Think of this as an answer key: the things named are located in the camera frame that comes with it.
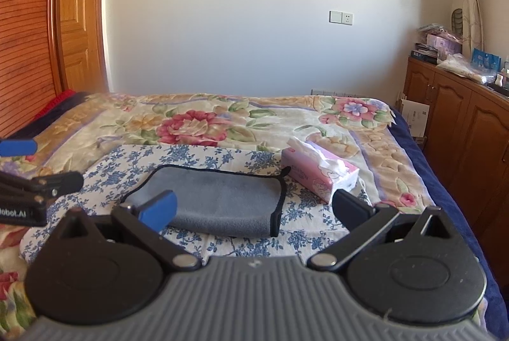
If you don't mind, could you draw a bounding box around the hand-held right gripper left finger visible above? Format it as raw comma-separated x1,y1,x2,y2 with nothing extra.
53,189,203,272

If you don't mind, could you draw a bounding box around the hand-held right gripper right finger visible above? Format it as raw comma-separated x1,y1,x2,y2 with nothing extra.
307,189,459,272

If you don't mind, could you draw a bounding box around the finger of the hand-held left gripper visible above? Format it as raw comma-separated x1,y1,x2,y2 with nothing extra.
0,138,39,157
0,170,84,203

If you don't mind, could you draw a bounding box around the grey towel with black trim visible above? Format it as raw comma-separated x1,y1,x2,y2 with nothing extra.
120,164,291,237

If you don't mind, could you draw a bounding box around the pink tissue pack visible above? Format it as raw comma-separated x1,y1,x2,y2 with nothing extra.
281,137,360,204

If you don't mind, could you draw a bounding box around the white blue-flowered cloth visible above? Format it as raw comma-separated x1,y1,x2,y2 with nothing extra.
18,143,374,267

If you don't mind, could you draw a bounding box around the red knitted cloth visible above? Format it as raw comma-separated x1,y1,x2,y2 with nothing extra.
35,88,82,117

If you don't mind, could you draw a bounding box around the navy bed sheet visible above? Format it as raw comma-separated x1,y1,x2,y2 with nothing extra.
387,104,505,326

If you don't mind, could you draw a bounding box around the floral quilt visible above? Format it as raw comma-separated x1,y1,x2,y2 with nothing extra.
0,92,438,341

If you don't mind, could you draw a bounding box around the slatted wooden wardrobe panel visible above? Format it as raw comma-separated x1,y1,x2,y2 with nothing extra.
0,0,65,140

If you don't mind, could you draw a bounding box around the wooden cabinet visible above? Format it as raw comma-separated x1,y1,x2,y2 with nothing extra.
401,56,509,288

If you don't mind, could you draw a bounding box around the wooden door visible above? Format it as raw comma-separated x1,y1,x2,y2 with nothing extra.
55,0,111,94

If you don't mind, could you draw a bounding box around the clear plastic bag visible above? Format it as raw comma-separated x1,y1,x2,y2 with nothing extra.
436,53,492,82

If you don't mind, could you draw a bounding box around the pile of packets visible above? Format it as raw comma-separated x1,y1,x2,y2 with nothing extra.
411,22,465,66

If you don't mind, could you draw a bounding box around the blue box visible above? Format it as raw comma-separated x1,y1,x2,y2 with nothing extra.
471,48,503,74

